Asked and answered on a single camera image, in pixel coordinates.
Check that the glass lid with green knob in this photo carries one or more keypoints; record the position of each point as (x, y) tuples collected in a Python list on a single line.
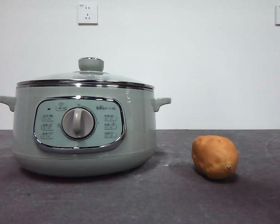
[(91, 64)]

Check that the brown potato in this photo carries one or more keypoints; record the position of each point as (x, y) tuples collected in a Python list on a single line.
[(213, 157)]

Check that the sage green electric cooking pot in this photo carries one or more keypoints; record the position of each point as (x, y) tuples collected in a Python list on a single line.
[(84, 163)]

